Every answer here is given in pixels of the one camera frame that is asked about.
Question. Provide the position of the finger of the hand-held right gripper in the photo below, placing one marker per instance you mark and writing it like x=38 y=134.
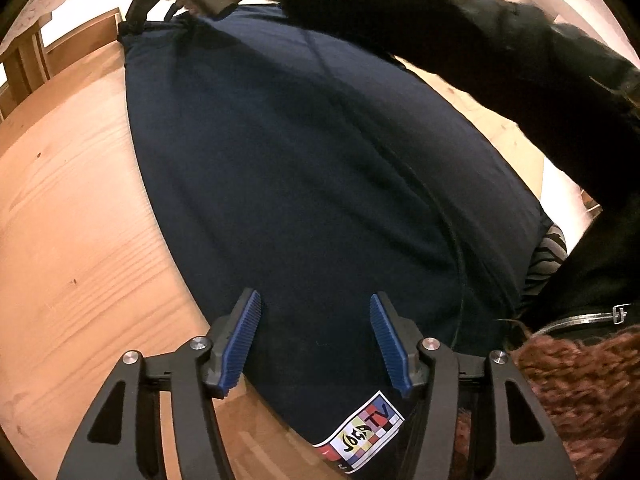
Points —
x=142 y=5

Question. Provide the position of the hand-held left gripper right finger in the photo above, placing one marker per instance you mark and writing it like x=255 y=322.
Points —
x=390 y=345

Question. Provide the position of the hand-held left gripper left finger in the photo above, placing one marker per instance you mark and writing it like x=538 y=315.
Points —
x=240 y=345

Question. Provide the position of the navy blue t-shirt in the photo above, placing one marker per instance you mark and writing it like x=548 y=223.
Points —
x=310 y=170

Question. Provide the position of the person's right forearm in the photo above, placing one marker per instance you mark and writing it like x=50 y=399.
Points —
x=450 y=25

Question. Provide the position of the wooden chair leg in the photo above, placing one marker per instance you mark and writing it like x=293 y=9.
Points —
x=30 y=60

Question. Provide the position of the zebra striped top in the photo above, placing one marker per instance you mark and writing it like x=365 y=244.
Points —
x=542 y=265

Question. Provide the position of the brown fuzzy scarf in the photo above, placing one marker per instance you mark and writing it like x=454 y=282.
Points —
x=575 y=390

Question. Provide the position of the black jacket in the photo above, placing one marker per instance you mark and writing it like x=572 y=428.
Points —
x=600 y=270

